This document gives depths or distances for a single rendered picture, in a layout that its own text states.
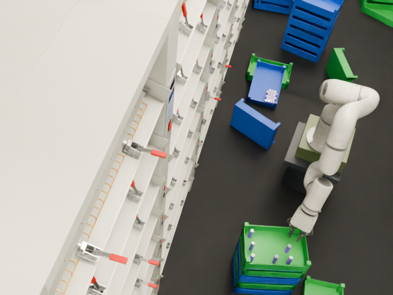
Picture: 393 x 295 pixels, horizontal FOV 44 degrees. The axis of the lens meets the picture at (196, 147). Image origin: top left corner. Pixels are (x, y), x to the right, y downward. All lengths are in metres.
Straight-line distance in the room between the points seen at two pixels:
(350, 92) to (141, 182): 1.08
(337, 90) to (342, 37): 2.05
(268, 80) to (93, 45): 2.55
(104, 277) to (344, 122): 1.17
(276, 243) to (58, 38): 1.68
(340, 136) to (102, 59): 1.25
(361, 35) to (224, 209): 2.02
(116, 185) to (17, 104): 0.30
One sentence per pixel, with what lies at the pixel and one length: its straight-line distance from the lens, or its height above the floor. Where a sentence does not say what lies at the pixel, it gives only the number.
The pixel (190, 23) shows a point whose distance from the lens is 1.47.
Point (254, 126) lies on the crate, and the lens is 3.07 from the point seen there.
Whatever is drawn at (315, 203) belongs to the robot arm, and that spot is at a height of 0.66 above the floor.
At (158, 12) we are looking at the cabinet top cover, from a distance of 1.08.
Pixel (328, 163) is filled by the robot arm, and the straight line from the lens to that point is 2.08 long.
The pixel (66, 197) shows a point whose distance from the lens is 0.78.
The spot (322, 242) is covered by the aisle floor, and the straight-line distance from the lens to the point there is 2.88.
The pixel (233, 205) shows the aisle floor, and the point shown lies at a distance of 2.86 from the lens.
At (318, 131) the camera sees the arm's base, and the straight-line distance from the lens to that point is 2.70.
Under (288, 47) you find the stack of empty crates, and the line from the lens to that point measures 3.81.
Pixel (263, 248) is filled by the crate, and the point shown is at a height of 0.32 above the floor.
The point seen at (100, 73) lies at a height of 1.78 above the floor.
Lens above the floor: 2.44
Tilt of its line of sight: 53 degrees down
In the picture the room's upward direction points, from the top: 8 degrees clockwise
